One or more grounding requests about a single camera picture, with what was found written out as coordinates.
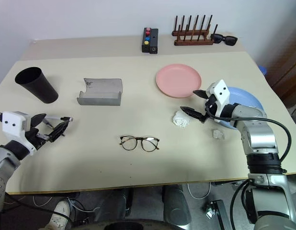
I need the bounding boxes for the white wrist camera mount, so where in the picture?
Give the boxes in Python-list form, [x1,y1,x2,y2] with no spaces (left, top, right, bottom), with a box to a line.
[205,79,232,118]
[1,111,37,157]

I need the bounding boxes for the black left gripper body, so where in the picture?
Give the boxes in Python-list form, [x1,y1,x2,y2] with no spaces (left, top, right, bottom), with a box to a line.
[24,127,55,151]

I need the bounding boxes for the black box with coloured buttons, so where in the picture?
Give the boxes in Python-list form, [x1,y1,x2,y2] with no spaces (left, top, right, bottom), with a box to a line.
[141,27,159,55]

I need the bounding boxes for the dark grey rounded shape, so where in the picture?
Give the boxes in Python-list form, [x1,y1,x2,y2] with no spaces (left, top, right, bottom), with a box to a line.
[161,185,194,227]

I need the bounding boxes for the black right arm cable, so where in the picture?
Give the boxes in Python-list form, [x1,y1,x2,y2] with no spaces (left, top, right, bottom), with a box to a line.
[205,105,293,169]

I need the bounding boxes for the black metal bracket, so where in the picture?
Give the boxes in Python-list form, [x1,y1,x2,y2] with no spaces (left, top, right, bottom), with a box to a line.
[205,199,228,230]

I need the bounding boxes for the pink round plate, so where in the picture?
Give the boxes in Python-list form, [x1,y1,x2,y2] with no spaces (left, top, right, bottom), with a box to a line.
[155,63,202,98]

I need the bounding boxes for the black plastic cup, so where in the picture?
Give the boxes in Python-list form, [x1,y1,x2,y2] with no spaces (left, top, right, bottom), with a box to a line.
[14,67,59,104]

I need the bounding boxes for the white floor cable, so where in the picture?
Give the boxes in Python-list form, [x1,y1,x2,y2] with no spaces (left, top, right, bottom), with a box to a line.
[187,183,211,199]

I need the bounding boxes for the white sneaker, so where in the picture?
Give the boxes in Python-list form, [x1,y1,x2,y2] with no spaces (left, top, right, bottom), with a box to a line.
[46,200,71,230]

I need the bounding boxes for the large crumpled white paper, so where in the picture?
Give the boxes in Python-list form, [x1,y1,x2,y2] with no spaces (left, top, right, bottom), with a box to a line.
[172,108,193,129]

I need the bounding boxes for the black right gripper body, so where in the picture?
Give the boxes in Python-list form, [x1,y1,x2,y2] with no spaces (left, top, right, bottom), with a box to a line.
[204,95,219,118]

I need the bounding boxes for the tortoiseshell eyeglasses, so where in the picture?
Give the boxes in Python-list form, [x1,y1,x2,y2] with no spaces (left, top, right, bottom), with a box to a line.
[118,135,160,153]

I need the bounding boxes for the brown wooden door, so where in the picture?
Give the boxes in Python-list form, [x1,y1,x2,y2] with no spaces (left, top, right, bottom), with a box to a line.
[264,45,296,103]

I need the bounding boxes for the blue round plate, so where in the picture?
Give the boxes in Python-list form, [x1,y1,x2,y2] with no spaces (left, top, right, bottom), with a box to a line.
[215,86,266,130]

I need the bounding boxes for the brown wooden dish rack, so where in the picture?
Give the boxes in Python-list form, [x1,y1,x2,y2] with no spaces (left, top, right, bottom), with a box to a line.
[171,14,219,46]

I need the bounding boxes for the black sunglasses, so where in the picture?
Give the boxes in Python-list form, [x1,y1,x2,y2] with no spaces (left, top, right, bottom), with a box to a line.
[210,33,238,47]

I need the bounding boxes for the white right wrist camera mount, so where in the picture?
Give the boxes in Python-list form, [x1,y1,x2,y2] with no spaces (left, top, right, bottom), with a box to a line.
[205,79,232,118]

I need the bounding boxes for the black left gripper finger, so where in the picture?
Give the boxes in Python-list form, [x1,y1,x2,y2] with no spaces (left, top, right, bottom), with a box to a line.
[30,113,47,127]
[47,119,70,143]

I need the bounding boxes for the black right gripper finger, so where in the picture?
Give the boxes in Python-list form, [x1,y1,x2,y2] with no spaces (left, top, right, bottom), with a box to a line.
[193,89,208,100]
[180,105,208,124]

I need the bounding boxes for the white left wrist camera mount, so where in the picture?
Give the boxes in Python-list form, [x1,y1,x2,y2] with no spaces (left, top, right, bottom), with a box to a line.
[1,111,37,157]

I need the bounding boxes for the small crumpled white paper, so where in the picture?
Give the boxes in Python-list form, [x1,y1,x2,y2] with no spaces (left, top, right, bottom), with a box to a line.
[212,129,226,140]

